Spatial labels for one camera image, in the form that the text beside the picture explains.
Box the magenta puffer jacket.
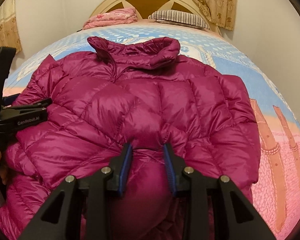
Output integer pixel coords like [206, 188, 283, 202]
[0, 36, 260, 239]

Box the pink and blue bedspread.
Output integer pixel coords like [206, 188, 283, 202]
[5, 23, 300, 239]

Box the beige curtain left window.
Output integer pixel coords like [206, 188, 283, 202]
[0, 0, 22, 53]

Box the folded pink blanket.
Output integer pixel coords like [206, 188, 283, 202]
[82, 7, 138, 30]

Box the cream wooden headboard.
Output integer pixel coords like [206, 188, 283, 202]
[91, 0, 221, 35]

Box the striped grey pillow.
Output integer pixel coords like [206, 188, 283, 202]
[148, 10, 211, 30]

